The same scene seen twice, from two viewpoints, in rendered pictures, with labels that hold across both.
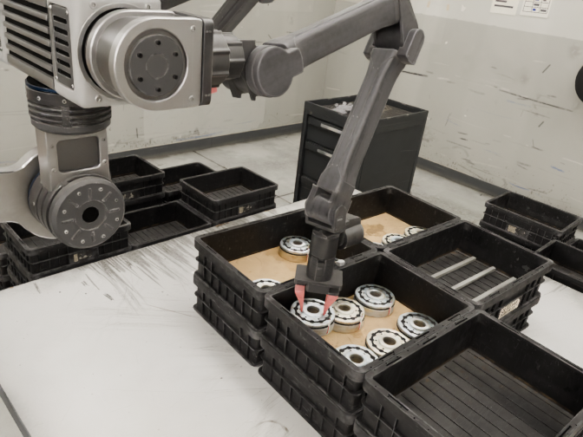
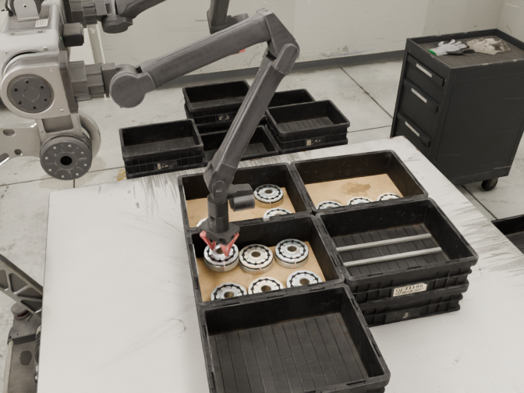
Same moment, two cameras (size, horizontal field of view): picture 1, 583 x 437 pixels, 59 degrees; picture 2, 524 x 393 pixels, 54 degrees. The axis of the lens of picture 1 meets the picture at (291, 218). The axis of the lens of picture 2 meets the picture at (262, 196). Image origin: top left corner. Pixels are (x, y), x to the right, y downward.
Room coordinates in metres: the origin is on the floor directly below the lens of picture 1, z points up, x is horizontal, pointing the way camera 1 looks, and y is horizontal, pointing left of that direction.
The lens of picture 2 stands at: (0.07, -0.74, 1.94)
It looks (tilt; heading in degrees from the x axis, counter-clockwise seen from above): 37 degrees down; 30
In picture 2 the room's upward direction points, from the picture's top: straight up
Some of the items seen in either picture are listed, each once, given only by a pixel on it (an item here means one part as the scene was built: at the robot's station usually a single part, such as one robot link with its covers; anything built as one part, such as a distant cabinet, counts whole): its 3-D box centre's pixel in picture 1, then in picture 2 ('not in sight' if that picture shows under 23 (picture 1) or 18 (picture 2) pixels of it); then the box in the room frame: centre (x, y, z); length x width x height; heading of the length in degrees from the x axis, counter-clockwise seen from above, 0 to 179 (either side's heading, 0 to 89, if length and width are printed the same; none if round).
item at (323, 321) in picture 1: (312, 312); (221, 252); (0.96, -0.07, 0.89); 0.10 x 0.10 x 0.01
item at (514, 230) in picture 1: (520, 247); not in sight; (2.48, -1.23, 0.37); 0.40 x 0.30 x 0.45; 47
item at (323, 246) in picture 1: (326, 241); (220, 203); (0.97, -0.08, 1.07); 0.07 x 0.06 x 0.07; 137
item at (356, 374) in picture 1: (370, 305); (261, 258); (0.98, -0.20, 0.92); 0.40 x 0.30 x 0.02; 133
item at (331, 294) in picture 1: (320, 296); (222, 242); (0.96, -0.08, 0.94); 0.07 x 0.07 x 0.09; 88
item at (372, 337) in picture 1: (389, 343); (266, 290); (0.93, -0.25, 0.86); 0.10 x 0.10 x 0.01
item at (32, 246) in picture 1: (70, 270); (164, 172); (1.78, 0.87, 0.37); 0.40 x 0.30 x 0.45; 137
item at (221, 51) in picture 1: (209, 57); (84, 80); (0.79, 0.15, 1.45); 0.09 x 0.08 x 0.12; 47
